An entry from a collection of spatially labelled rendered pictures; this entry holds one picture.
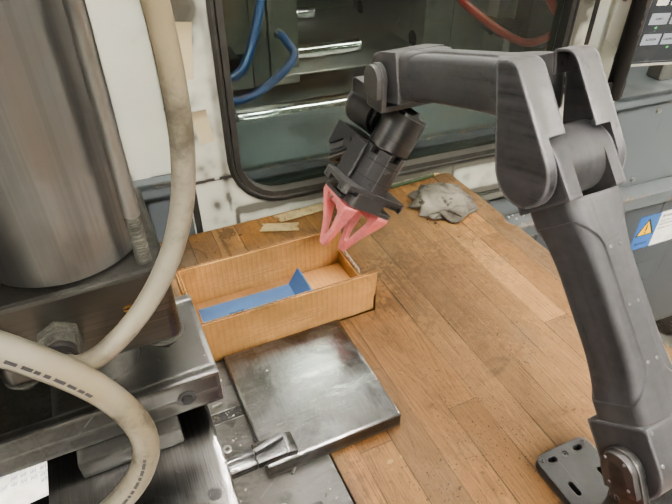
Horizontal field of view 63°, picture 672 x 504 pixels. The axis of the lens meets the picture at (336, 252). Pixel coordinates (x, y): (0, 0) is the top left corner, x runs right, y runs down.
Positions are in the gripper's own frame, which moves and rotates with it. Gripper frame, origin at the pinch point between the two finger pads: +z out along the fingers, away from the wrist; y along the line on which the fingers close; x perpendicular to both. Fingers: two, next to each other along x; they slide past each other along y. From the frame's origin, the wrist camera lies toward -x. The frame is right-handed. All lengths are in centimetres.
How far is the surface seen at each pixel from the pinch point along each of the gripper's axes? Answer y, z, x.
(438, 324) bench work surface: -14.3, 2.7, 11.6
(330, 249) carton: -4.6, 3.7, -5.9
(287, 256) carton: 1.8, 6.7, -5.7
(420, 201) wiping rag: -23.8, -6.5, -15.2
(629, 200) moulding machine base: -94, -25, -24
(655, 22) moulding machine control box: -51, -54, -16
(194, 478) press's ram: 28.1, 2.5, 37.1
